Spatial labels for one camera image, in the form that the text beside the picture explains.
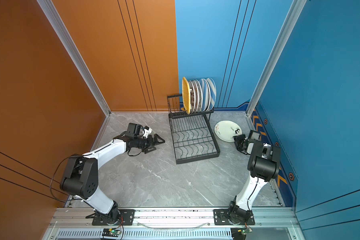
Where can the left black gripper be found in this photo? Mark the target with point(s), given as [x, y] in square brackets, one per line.
[152, 144]

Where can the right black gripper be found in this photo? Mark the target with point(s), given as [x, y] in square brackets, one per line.
[238, 139]

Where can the white floral plate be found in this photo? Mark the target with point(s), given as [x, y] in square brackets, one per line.
[227, 130]

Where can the black wire dish rack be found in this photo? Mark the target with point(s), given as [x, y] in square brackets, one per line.
[192, 134]

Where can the yellow woven square plate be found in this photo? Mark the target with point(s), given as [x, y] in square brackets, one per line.
[186, 95]

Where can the blue striped plate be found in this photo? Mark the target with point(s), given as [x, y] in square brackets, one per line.
[206, 94]
[213, 92]

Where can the white plate red characters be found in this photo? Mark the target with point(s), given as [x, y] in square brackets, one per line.
[192, 96]

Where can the white green emblem plate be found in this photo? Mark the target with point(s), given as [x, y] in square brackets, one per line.
[200, 96]

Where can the orange sunburst round plate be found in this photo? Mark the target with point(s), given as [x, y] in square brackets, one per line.
[196, 89]

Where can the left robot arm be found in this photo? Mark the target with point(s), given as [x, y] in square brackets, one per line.
[81, 174]

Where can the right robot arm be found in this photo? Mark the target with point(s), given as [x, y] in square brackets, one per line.
[263, 166]

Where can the right circuit board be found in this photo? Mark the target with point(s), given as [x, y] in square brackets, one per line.
[240, 233]

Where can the circuit board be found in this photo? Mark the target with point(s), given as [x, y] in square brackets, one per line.
[111, 234]
[240, 233]

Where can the left circuit board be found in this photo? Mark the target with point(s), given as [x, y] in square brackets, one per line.
[111, 234]

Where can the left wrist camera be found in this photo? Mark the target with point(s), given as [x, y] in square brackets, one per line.
[146, 132]

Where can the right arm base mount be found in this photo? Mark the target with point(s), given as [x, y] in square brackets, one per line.
[239, 217]

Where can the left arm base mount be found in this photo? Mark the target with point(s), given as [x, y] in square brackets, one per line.
[113, 218]

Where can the aluminium front rail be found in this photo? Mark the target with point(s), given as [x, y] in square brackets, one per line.
[176, 217]

